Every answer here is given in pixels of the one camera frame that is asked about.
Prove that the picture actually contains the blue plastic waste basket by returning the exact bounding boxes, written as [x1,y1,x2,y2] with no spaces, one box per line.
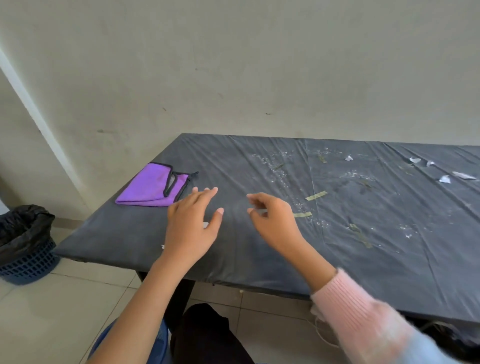
[0,239,61,286]

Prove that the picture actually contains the white wall conduit strip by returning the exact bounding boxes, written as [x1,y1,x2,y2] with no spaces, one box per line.
[0,46,91,211]

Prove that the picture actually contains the dark grey covered table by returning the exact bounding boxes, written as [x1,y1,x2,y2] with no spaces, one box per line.
[53,133,480,325]

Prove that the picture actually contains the white paper scraps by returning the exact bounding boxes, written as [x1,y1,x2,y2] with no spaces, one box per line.
[344,154,478,185]

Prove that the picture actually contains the gathered paper scraps pile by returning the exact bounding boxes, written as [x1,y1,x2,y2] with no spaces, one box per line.
[161,221,209,250]

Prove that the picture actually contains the person's right hand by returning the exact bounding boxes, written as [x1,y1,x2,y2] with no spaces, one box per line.
[246,192,307,257]

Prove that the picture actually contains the purple cloth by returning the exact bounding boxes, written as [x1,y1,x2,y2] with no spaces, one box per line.
[114,161,200,208]

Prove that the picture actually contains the white cable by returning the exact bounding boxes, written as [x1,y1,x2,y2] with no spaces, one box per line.
[309,311,340,348]

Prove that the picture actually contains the person's black trousers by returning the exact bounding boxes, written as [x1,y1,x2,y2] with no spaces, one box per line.
[169,302,255,364]

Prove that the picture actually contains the person's left forearm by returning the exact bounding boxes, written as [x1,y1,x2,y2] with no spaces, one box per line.
[86,254,188,364]

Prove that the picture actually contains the black garbage bag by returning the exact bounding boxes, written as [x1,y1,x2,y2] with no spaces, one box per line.
[0,204,56,265]

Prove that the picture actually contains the person's right forearm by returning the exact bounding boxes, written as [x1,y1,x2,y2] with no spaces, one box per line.
[279,239,462,364]

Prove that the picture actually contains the blue mesh waste basket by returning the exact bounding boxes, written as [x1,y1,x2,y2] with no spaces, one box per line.
[87,317,170,364]

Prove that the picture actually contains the person's left hand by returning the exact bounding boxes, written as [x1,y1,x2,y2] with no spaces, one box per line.
[161,186,225,272]

